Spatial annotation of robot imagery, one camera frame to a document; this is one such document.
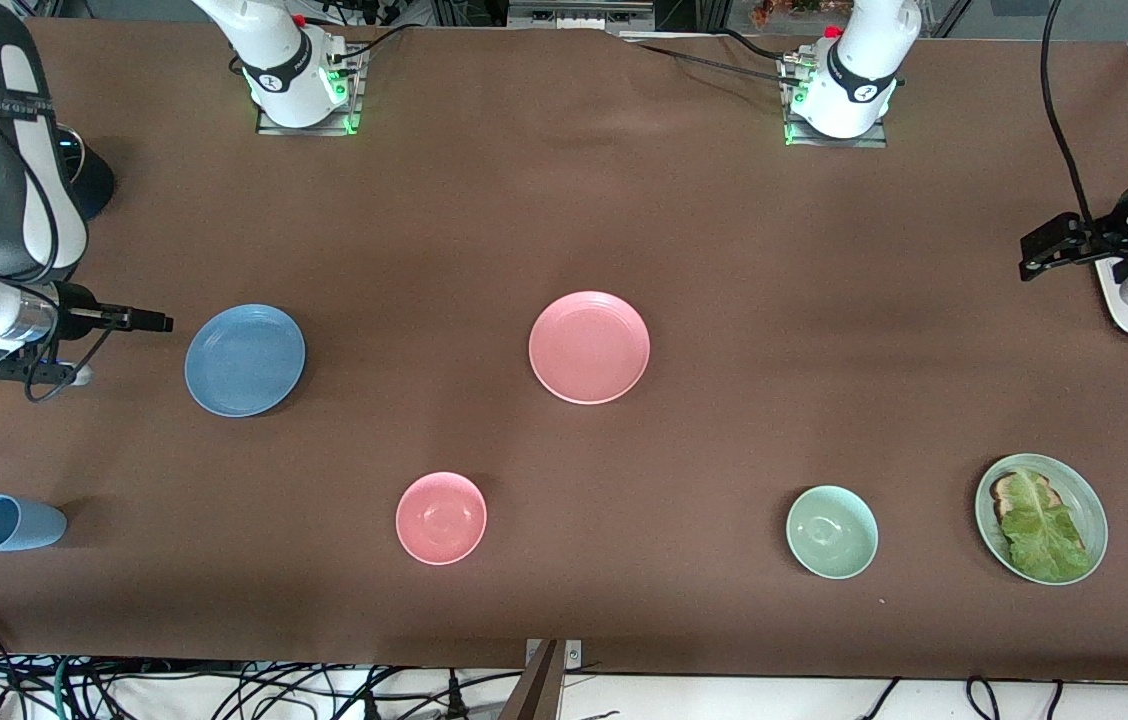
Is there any blue plate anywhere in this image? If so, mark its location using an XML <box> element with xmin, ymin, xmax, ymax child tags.
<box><xmin>184</xmin><ymin>304</ymin><xmax>307</xmax><ymax>418</ymax></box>

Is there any pink plate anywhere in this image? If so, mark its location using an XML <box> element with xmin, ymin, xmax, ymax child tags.
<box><xmin>528</xmin><ymin>291</ymin><xmax>651</xmax><ymax>405</ymax></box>

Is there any dark blue pot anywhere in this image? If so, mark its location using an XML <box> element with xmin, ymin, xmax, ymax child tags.
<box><xmin>52</xmin><ymin>124</ymin><xmax>116</xmax><ymax>223</ymax></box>

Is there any glass lid blue knob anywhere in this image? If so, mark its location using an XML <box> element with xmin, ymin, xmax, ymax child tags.
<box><xmin>56</xmin><ymin>128</ymin><xmax>86</xmax><ymax>183</ymax></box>

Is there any blue cup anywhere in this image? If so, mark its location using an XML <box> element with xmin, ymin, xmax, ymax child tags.
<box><xmin>0</xmin><ymin>495</ymin><xmax>68</xmax><ymax>553</ymax></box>

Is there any brown bread slice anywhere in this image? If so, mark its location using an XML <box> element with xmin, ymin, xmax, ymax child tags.
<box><xmin>990</xmin><ymin>472</ymin><xmax>1063</xmax><ymax>523</ymax></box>

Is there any green plate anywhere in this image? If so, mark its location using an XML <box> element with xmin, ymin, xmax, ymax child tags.
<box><xmin>974</xmin><ymin>453</ymin><xmax>1109</xmax><ymax>586</ymax></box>

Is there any green lettuce leaf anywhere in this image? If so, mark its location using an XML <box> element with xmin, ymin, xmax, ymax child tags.
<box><xmin>999</xmin><ymin>469</ymin><xmax>1091</xmax><ymax>583</ymax></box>

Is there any green bowl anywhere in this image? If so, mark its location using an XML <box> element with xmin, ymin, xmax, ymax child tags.
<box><xmin>786</xmin><ymin>485</ymin><xmax>879</xmax><ymax>580</ymax></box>

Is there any pink bowl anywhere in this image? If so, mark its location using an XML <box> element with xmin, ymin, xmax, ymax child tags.
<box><xmin>395</xmin><ymin>472</ymin><xmax>488</xmax><ymax>566</ymax></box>

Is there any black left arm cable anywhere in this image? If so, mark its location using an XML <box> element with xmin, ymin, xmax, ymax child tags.
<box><xmin>1040</xmin><ymin>0</ymin><xmax>1097</xmax><ymax>227</ymax></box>

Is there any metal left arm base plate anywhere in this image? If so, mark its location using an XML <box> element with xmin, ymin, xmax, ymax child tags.
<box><xmin>780</xmin><ymin>52</ymin><xmax>890</xmax><ymax>149</ymax></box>

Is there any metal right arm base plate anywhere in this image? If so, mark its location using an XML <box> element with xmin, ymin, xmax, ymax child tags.
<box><xmin>255</xmin><ymin>42</ymin><xmax>366</xmax><ymax>137</ymax></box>

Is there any black cable at base plate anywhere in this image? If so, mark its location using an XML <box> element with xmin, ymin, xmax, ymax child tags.
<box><xmin>336</xmin><ymin>22</ymin><xmax>427</xmax><ymax>63</ymax></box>

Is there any black cable across table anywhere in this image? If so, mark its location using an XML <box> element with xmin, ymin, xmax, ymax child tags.
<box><xmin>622</xmin><ymin>38</ymin><xmax>797</xmax><ymax>83</ymax></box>

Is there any dark camera stand strut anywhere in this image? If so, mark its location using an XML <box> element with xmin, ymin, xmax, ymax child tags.
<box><xmin>498</xmin><ymin>640</ymin><xmax>567</xmax><ymax>720</ymax></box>

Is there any metal table edge bracket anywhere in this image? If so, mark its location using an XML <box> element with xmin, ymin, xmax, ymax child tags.
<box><xmin>524</xmin><ymin>639</ymin><xmax>584</xmax><ymax>669</ymax></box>

